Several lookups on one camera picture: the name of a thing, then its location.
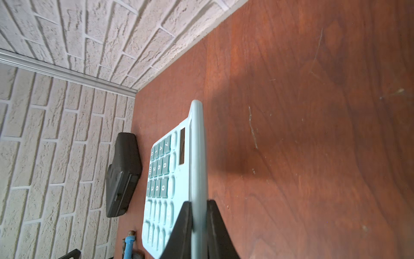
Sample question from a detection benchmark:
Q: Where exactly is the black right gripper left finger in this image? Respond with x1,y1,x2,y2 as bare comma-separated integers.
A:
160,201,193,259

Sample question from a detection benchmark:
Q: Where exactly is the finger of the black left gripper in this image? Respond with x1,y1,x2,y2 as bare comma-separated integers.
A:
59,249,82,259

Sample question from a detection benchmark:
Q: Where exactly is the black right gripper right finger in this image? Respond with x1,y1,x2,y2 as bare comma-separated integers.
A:
206,200,240,259

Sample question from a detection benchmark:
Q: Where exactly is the teal calculator keys up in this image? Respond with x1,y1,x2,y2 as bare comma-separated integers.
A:
141,100,208,259

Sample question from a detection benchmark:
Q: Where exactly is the black tool case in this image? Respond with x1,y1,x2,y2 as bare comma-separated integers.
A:
106,132,142,218

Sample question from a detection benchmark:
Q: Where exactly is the blue handled hammer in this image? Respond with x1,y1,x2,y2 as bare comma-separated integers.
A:
122,231,144,259

